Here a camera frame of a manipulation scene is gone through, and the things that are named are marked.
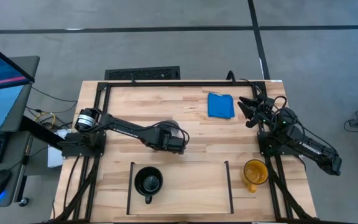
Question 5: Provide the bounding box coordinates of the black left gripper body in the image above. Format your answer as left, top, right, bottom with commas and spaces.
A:
149, 132, 190, 156

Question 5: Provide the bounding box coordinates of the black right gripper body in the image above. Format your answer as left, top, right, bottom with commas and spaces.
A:
246, 95, 281, 128

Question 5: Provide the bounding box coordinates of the black mug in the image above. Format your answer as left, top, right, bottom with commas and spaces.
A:
134, 166, 164, 205

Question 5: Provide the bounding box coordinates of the wooden shelf with black legs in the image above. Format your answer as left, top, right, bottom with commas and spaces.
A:
126, 161, 235, 216

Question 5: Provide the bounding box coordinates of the blue folded cloth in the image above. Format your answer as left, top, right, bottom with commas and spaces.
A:
207, 92, 236, 119

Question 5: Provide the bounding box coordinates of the yellow glass mug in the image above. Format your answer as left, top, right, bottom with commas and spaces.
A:
240, 159, 269, 193

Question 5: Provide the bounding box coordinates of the black floor vent grille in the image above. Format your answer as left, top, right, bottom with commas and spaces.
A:
104, 65, 181, 81

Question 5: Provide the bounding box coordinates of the white box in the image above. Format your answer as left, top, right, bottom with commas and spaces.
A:
47, 129, 71, 169

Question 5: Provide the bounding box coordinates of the grey side desk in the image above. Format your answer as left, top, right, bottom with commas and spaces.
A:
0, 55, 40, 208

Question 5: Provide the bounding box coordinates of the black cable loop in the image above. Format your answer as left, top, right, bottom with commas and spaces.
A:
226, 70, 237, 85

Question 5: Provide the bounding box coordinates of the black aluminium table frame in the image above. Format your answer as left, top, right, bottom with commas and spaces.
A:
53, 80, 316, 222

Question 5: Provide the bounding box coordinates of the yellow cable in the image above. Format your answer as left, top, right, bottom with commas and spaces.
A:
34, 111, 57, 130

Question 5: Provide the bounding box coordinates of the thin black cable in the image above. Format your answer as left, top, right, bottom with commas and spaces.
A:
30, 86, 78, 103

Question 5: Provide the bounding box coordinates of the black monitor mount bar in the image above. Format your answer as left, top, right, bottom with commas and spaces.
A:
19, 115, 67, 150

